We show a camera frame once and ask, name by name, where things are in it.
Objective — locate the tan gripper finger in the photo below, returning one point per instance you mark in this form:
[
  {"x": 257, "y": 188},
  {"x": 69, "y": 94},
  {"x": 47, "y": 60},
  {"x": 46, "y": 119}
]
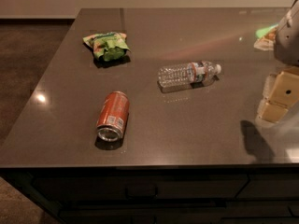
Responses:
[
  {"x": 271, "y": 112},
  {"x": 285, "y": 91}
]

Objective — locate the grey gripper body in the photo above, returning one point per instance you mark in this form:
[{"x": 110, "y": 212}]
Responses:
[{"x": 288, "y": 37}]

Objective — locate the red coke can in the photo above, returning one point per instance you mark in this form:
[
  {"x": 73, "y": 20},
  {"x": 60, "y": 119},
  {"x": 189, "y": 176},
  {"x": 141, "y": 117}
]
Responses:
[{"x": 113, "y": 117}]

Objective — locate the green and tan snack bag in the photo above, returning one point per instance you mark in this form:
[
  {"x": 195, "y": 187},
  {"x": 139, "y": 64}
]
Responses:
[{"x": 266, "y": 38}]

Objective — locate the green rice chip bag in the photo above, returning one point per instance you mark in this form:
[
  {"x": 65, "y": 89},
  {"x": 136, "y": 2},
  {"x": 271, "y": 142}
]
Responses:
[{"x": 107, "y": 47}]

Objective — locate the clear plastic water bottle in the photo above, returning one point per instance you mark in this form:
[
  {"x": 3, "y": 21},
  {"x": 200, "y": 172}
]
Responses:
[{"x": 187, "y": 73}]

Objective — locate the dark cabinet drawer front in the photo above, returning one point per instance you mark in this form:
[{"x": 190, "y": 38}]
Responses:
[{"x": 113, "y": 187}]

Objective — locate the dark drawer handle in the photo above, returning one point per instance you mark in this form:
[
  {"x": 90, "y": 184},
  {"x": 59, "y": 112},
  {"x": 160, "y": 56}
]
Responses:
[{"x": 141, "y": 191}]

